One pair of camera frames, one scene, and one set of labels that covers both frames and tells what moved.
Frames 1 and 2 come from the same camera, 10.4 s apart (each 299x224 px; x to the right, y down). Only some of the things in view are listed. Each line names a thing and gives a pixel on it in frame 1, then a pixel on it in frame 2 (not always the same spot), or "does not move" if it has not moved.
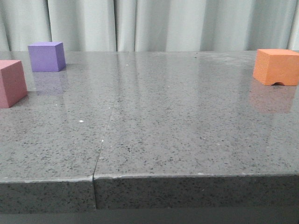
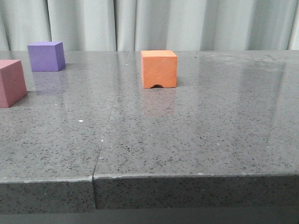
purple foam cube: [47, 56] does not move
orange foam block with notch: [273, 66] to [159, 67]
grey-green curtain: [86, 25] does not move
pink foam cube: [13, 87] does not move
